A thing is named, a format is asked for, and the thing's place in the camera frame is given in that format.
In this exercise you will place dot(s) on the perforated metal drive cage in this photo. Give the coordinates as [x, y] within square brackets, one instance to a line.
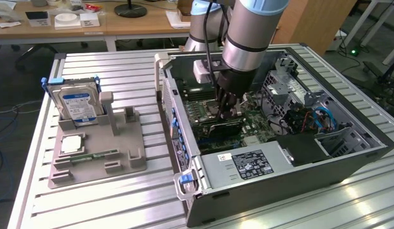
[281, 95]

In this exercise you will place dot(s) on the grey power supply unit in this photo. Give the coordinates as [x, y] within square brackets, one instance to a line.
[222, 171]

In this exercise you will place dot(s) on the wooden cabinet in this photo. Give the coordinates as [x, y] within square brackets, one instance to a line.
[311, 23]

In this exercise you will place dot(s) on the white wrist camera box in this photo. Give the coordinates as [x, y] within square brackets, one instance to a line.
[204, 71]

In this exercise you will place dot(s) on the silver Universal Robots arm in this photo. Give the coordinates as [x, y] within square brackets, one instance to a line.
[250, 31]

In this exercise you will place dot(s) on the hard disk with blue label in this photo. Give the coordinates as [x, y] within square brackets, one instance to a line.
[79, 107]

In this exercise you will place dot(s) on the white round holder block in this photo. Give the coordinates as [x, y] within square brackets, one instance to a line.
[67, 21]

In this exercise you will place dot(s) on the brown cardboard box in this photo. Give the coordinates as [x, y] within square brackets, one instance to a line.
[183, 7]

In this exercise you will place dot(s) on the hard disk in blue caddy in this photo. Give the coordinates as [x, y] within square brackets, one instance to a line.
[72, 82]

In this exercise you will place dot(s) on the white table frame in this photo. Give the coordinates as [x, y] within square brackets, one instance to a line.
[362, 43]

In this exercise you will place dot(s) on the green Dell motherboard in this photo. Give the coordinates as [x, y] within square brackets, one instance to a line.
[257, 119]

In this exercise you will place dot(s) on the black plastic shroud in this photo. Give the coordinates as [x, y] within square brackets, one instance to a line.
[302, 148]

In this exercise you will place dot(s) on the grey printed parts rack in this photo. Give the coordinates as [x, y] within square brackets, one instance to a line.
[100, 140]

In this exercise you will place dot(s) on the open black PC case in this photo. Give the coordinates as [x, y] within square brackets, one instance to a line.
[279, 190]

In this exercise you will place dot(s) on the blue case latch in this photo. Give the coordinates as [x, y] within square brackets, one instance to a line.
[184, 179]

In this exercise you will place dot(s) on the grey disk bay bracket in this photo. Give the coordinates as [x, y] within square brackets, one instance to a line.
[339, 140]

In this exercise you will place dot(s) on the wooden desk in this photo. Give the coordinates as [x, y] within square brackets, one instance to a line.
[136, 26]

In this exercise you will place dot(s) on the blue card retainer bar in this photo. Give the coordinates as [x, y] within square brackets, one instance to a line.
[175, 124]

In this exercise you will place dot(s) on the small white box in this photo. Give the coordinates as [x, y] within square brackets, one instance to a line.
[90, 20]

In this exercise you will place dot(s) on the silver chipset heatsink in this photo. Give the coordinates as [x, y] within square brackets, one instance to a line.
[254, 141]

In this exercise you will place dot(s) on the red small item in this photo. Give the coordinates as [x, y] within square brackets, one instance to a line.
[92, 7]

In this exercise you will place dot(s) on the white box with black top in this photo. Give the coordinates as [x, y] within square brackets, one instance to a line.
[38, 19]

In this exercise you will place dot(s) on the white paper stack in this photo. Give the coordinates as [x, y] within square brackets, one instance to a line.
[178, 20]

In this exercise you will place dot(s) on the green RAM stick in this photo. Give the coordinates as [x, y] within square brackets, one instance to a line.
[88, 158]

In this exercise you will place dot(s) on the CPU socket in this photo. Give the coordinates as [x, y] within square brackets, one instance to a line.
[211, 108]

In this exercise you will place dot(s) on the white paper slip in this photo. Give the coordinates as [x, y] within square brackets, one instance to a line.
[8, 24]

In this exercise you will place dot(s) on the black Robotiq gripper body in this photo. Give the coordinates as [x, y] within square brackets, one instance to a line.
[237, 82]

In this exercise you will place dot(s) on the grey cup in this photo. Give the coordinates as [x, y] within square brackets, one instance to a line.
[39, 3]

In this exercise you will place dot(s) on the GPU card with metal bracket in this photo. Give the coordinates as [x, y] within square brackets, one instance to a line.
[225, 130]

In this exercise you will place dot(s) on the silver CPU chip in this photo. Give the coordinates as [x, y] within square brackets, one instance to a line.
[72, 145]

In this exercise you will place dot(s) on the black round lamp base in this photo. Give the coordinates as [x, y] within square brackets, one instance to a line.
[130, 11]

